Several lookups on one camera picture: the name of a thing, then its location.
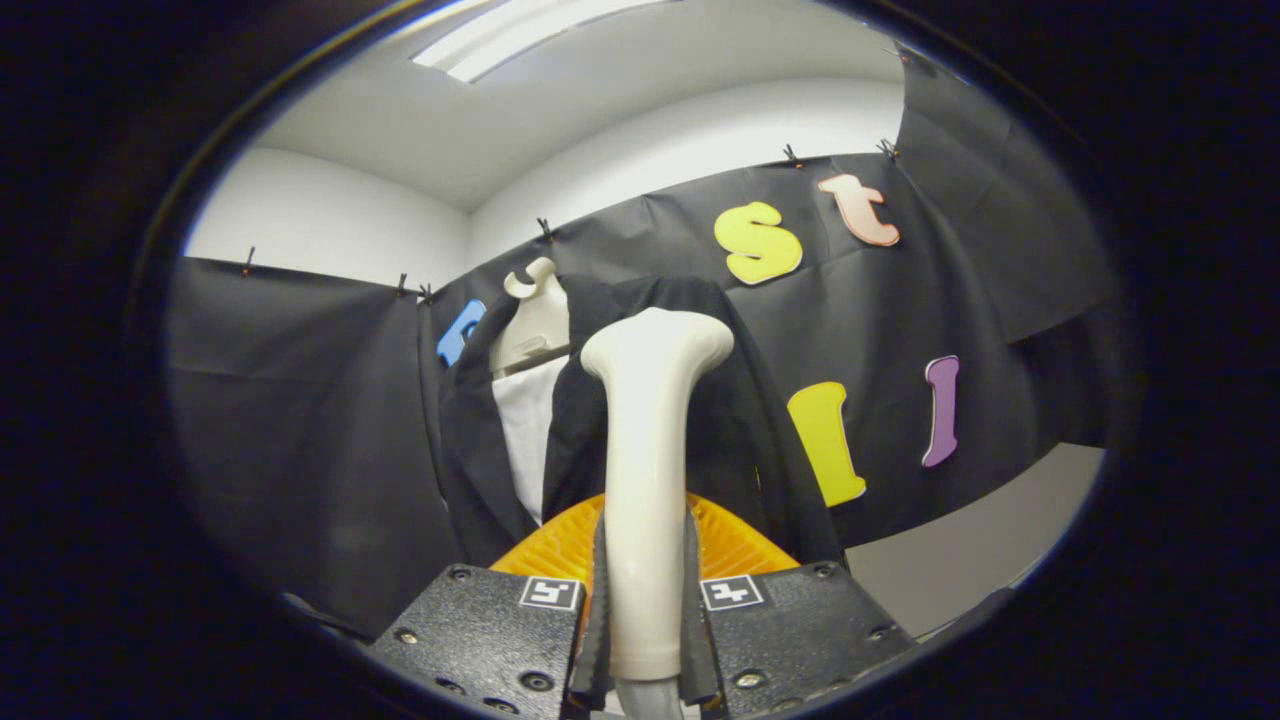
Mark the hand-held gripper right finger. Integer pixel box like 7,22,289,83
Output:
683,493,916,720

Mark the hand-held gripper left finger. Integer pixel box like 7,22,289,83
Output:
368,493,611,720

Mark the white garment steamer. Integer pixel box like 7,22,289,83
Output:
580,307,736,720

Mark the black jacket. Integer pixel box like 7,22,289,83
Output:
438,275,846,571

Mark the white mannequin torso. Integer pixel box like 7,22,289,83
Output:
488,257,573,526

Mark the grey cabinet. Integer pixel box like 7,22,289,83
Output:
845,443,1106,641

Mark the black backdrop cloth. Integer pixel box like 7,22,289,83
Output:
165,45,1121,641

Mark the ceiling light panel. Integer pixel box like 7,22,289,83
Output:
412,0,681,84

